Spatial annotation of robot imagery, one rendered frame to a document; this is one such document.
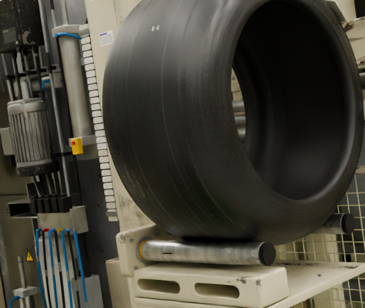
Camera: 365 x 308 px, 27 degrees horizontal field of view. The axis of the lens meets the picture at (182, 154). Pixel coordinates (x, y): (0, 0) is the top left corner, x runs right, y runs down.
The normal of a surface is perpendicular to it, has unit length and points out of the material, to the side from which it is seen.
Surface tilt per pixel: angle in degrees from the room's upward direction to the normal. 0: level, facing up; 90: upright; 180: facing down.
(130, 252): 90
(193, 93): 85
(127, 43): 58
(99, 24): 90
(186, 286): 90
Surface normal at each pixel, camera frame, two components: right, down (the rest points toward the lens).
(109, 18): -0.70, 0.14
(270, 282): 0.70, -0.07
